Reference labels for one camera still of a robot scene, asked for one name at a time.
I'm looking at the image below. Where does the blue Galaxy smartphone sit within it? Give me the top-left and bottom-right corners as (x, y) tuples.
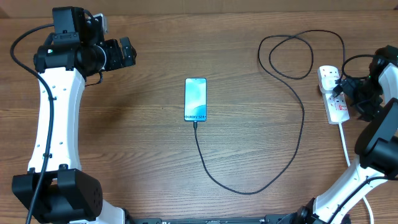
(184, 78), (207, 122)

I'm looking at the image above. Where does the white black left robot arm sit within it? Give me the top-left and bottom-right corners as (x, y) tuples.
(12, 6), (137, 223)

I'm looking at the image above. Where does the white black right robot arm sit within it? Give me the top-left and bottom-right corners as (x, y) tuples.
(279, 45), (397, 223)

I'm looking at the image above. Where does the white charger plug adapter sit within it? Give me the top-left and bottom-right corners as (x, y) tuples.
(319, 75), (340, 94)

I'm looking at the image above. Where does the white power strip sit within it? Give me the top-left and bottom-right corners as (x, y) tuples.
(317, 65), (349, 124)

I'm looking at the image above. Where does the white power strip cord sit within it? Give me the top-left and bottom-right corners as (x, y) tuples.
(338, 122), (375, 224)

